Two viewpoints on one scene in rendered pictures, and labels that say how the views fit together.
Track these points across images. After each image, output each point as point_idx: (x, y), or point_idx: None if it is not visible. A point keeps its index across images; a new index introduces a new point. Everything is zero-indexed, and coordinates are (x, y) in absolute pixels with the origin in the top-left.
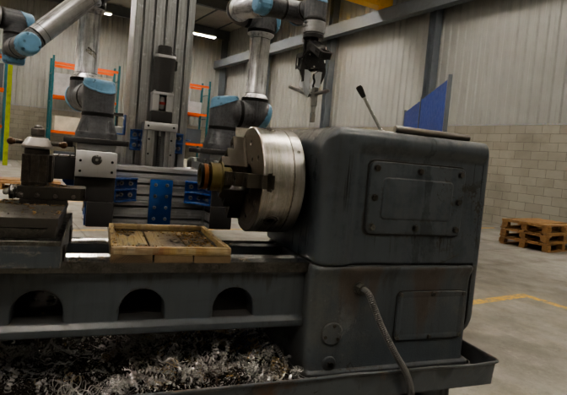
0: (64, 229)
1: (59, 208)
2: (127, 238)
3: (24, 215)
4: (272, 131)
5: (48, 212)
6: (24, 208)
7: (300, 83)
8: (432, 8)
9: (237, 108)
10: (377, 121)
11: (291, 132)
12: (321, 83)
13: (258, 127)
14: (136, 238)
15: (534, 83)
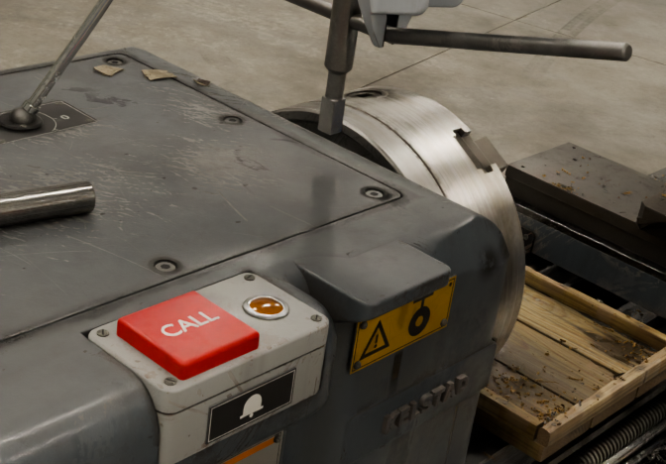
0: (570, 227)
1: (610, 207)
2: (561, 318)
3: (553, 162)
4: (349, 93)
5: (577, 185)
6: (634, 192)
7: None
8: None
9: None
10: (45, 78)
11: (313, 106)
12: None
13: (391, 89)
14: (552, 325)
15: None
